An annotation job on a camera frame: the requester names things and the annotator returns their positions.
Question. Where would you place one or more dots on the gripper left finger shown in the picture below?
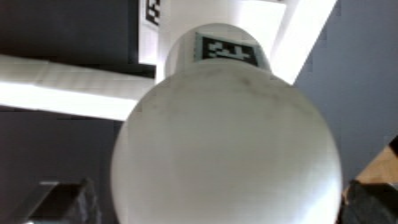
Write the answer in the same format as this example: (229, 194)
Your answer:
(60, 203)

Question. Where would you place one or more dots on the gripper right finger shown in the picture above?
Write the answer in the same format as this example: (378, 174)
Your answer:
(369, 206)

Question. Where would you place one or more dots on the white lamp bulb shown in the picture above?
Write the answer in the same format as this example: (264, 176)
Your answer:
(224, 157)

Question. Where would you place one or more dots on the white lamp base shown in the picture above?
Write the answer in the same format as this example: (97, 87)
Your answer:
(168, 17)

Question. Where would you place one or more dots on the white L-shaped corner fence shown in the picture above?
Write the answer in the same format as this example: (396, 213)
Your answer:
(74, 90)

